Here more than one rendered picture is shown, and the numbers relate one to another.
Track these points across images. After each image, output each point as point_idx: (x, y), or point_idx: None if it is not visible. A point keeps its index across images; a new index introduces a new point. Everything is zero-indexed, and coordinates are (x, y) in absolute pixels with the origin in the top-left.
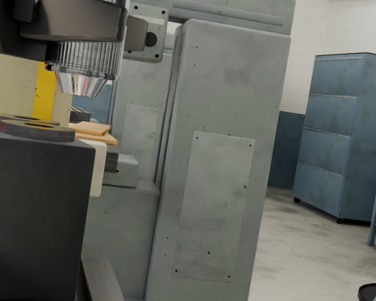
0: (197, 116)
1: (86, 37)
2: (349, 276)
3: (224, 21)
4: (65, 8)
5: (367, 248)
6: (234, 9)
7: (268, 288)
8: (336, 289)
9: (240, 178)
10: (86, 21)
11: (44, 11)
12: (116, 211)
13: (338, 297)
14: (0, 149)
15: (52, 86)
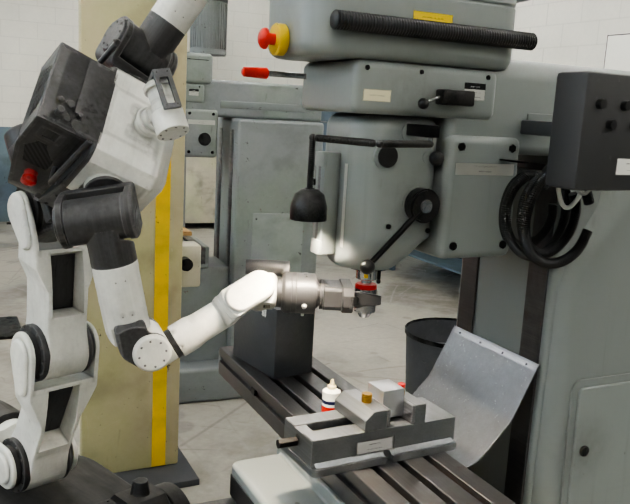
0: (254, 201)
1: (371, 305)
2: (380, 305)
3: (265, 114)
4: (365, 298)
5: (390, 273)
6: (272, 104)
7: (314, 328)
8: (371, 319)
9: (295, 247)
10: (371, 301)
11: (359, 299)
12: (194, 289)
13: (375, 326)
14: (280, 314)
15: (167, 213)
